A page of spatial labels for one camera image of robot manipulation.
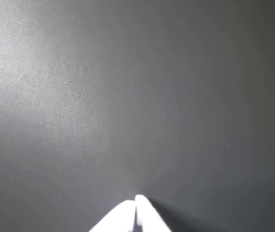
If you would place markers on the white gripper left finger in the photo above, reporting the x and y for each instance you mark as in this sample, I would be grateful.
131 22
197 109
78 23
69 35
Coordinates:
120 217

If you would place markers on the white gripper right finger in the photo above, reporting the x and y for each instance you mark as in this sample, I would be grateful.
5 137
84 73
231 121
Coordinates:
149 215

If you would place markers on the dark grey table mat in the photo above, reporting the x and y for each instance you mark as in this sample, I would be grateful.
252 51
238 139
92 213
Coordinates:
137 96

